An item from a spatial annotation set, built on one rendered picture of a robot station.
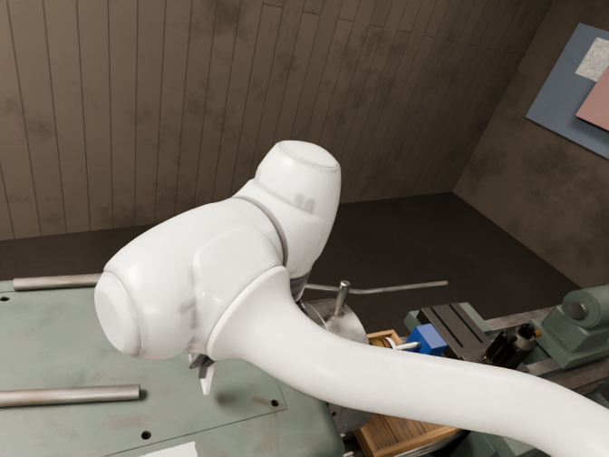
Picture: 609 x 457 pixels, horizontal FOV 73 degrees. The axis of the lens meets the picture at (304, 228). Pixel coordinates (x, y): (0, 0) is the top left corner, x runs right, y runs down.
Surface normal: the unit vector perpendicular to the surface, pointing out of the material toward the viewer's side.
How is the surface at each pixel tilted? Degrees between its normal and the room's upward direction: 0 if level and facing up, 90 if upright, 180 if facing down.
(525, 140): 90
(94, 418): 0
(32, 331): 0
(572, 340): 90
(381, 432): 0
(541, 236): 90
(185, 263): 23
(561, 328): 90
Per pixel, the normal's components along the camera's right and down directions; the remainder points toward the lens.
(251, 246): 0.47, -0.68
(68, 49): 0.49, 0.59
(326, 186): 0.60, 0.26
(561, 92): -0.83, 0.12
